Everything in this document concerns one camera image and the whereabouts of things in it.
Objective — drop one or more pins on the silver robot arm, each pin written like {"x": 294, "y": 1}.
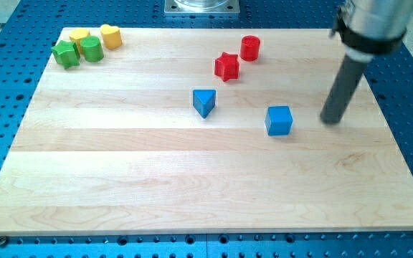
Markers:
{"x": 369, "y": 28}

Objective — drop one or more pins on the blue triangle block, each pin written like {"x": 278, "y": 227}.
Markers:
{"x": 204, "y": 101}

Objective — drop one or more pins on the red star block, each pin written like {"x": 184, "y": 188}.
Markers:
{"x": 227, "y": 66}

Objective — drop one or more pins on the green star block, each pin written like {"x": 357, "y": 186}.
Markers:
{"x": 66, "y": 54}

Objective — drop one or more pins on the light wooden board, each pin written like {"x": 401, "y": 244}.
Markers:
{"x": 116, "y": 147}

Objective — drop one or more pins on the blue cube block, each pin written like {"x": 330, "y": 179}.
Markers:
{"x": 278, "y": 120}

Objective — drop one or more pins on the red cylinder block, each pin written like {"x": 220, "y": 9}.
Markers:
{"x": 250, "y": 47}

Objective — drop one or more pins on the yellow heart block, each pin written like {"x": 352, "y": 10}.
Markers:
{"x": 111, "y": 36}

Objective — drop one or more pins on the green cylinder block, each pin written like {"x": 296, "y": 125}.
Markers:
{"x": 92, "y": 49}

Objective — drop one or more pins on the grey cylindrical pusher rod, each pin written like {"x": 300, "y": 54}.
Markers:
{"x": 342, "y": 90}

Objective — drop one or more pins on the yellow hexagon block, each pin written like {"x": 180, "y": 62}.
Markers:
{"x": 77, "y": 35}

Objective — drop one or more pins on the blue perforated table plate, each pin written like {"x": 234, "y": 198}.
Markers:
{"x": 28, "y": 29}

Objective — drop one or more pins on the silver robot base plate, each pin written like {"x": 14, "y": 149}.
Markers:
{"x": 201, "y": 6}

